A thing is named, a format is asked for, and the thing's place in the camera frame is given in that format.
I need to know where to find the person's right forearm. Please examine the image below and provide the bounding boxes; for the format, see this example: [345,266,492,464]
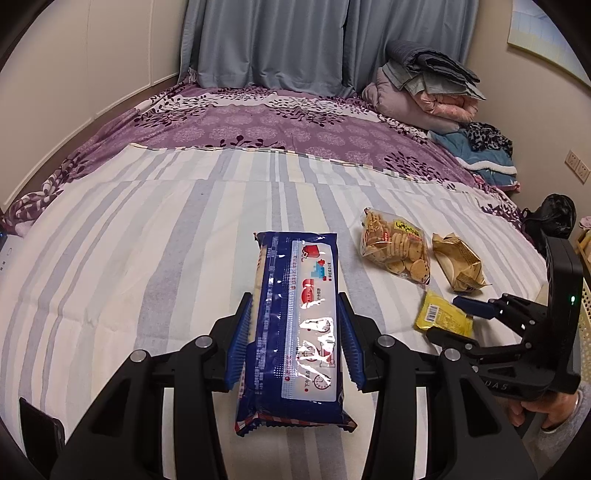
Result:
[526,406,591,480]

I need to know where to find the yellow snack packet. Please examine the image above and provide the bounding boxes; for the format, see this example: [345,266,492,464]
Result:
[414,290,475,337]

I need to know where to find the person's right hand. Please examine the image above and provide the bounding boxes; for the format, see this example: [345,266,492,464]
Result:
[508,390,585,432]

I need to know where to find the blue fleece garment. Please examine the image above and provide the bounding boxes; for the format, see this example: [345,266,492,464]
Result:
[427,129,520,190]

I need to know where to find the framed wall picture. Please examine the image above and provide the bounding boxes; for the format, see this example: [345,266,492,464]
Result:
[507,0,591,90]

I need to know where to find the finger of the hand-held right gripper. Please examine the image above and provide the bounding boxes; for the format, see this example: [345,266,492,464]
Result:
[452,293,550,332]
[425,325,533,369]

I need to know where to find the lilac folded quilt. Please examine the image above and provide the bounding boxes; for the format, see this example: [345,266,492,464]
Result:
[362,69,462,134]

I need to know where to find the blue cracker packet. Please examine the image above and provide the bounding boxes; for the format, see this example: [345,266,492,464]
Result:
[235,231,358,437]

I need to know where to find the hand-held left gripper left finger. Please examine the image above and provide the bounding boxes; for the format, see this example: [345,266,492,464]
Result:
[48,292,254,480]

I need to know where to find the pink floral quilt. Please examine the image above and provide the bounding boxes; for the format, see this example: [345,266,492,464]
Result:
[416,88,476,121]

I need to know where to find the clear bag of round cookies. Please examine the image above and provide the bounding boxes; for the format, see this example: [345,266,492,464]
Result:
[359,208,432,286]

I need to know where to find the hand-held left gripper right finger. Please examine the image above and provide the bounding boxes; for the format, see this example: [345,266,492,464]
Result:
[337,292,539,480]

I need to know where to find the tan snack packet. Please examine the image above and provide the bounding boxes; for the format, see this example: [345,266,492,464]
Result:
[431,233,488,294]

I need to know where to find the white flat device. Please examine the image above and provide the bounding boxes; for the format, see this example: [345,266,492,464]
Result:
[0,233,19,273]

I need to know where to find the black leather bag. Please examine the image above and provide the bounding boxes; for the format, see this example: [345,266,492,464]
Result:
[522,194,578,252]

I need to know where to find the leopard print scarf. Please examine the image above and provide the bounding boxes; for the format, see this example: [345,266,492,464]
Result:
[464,122,514,155]

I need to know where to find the white panelled wardrobe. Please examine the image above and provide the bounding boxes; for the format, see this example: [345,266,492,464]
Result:
[0,0,190,208]

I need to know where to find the purple floral bedsheet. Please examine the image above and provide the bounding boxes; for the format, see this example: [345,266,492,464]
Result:
[0,69,527,236]

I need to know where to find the grey-blue curtain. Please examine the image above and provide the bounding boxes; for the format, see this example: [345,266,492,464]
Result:
[180,0,481,100]

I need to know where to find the blue white striped sheet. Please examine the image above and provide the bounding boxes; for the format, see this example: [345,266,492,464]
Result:
[0,144,555,480]

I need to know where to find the black flat device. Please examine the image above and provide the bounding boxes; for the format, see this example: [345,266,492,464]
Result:
[18,397,65,462]

